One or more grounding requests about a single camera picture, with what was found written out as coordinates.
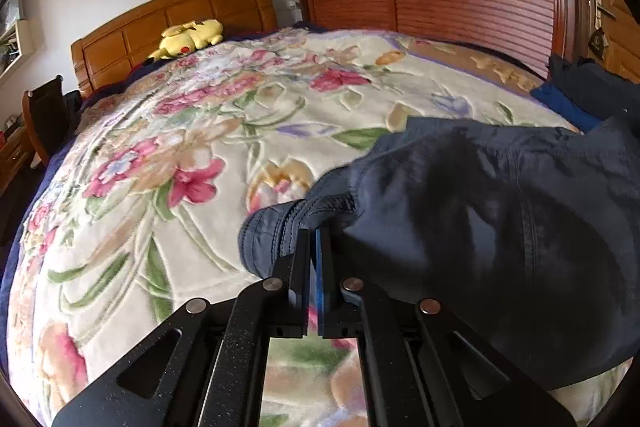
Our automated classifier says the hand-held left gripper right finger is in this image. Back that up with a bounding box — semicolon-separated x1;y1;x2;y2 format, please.
311;227;578;427

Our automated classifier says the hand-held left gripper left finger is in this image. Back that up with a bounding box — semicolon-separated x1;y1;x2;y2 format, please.
52;227;311;427

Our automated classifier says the dark navy jacket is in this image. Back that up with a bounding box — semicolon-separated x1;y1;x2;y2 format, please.
237;114;640;393

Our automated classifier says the dark folded clothes pile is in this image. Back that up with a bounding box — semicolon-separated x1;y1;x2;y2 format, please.
547;53;640;130

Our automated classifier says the floral blanket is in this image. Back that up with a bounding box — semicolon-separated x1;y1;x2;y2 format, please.
5;29;621;427

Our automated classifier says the yellow plush toy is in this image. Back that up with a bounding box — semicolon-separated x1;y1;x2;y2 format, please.
147;19;224;61

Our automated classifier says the wooden bed headboard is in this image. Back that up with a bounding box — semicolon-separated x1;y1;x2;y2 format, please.
70;0;278;100

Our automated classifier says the wooden chair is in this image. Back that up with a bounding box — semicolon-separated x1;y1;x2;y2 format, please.
22;74;81;168

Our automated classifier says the blue folded cloth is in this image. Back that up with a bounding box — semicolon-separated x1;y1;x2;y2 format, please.
530;79;603;132

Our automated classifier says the wooden desk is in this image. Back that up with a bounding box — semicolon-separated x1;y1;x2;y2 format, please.
0;117;38;198

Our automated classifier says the dark hanging door ornament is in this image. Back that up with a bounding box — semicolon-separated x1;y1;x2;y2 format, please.
587;29;608;58

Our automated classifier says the wooden door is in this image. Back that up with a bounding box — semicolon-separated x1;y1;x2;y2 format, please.
582;0;640;85

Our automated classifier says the white wall shelf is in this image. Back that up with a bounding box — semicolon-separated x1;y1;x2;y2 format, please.
0;0;38;82

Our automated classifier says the brass door handle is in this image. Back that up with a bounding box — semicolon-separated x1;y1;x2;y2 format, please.
592;0;617;30

